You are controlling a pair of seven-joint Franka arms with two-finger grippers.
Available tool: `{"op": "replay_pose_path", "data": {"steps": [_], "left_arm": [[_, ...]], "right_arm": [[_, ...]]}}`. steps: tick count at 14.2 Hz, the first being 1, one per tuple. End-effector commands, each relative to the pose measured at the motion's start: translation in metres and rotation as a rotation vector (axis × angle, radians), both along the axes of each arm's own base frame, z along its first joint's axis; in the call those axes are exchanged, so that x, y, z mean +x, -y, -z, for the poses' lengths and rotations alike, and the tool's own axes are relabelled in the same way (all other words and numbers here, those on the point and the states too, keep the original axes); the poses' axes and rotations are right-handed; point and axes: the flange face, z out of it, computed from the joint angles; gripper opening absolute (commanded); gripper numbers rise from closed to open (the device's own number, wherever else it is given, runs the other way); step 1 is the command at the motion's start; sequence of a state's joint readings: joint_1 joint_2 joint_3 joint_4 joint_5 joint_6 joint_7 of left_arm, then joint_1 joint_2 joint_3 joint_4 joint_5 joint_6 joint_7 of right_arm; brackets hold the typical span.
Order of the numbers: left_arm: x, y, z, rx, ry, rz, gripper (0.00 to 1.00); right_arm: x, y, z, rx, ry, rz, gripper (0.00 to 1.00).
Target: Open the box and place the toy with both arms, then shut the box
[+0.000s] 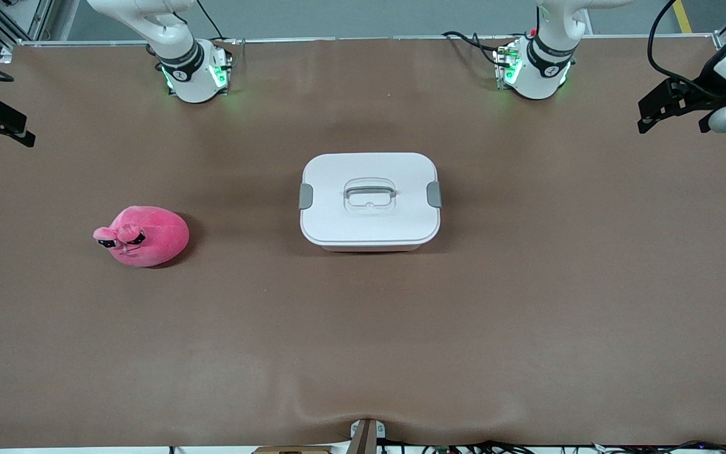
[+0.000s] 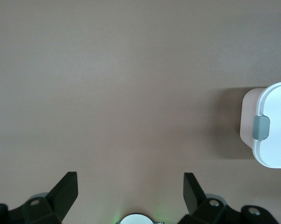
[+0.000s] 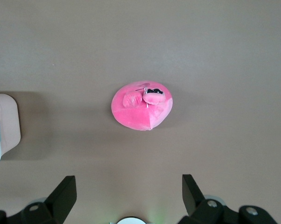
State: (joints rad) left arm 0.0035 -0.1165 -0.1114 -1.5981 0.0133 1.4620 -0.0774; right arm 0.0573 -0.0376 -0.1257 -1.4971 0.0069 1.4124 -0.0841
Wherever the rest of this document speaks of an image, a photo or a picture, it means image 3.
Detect pink round plush toy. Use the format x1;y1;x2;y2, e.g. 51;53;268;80
111;80;174;131

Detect pale pink box base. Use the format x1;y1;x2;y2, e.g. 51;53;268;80
0;93;21;161

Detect brown table mat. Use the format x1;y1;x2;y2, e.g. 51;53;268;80
0;0;281;224

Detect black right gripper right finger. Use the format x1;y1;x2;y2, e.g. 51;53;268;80
178;174;279;224

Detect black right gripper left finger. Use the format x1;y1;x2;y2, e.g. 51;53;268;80
0;175;77;224

